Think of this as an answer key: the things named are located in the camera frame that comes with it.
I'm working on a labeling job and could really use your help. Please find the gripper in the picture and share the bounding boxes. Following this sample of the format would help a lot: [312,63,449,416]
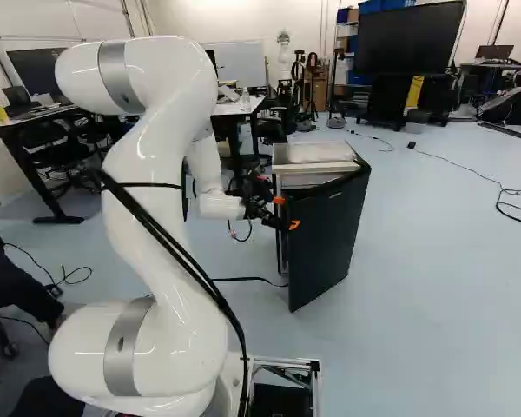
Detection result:
[241,194,302,232]

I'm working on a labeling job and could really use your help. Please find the black fridge door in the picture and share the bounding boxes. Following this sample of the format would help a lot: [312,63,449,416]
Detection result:
[285,156,371,314]

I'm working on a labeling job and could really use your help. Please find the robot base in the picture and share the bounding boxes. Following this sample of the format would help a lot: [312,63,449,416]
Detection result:
[225,354,322,417]

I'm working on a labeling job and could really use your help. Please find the small fridge with silver top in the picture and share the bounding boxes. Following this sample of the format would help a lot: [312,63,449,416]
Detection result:
[271,139,362,275]

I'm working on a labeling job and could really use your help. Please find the grey top desk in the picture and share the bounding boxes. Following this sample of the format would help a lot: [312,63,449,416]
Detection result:
[208,91,269,164]

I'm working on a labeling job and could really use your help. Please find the large black screen on stand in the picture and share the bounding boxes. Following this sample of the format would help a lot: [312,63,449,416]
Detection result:
[354,0,468,132]

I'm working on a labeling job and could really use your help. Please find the black desk with angled legs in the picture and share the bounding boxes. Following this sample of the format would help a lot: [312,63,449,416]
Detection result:
[0,103,129,225]

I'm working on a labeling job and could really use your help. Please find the person's legs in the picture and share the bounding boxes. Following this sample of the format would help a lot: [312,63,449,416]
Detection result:
[0,216,67,332]

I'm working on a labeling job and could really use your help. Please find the black computer monitor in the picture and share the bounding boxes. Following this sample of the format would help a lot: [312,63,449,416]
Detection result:
[5,46,72,104]

